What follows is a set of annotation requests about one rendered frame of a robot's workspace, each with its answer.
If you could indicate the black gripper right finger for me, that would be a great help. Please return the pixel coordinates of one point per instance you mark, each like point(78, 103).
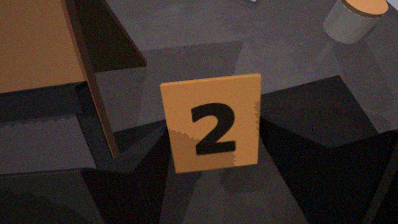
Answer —
point(334, 179)

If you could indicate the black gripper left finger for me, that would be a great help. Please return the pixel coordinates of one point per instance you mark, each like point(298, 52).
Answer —
point(127, 190)

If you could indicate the orange tile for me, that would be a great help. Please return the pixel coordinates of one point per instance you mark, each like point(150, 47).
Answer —
point(213, 122)

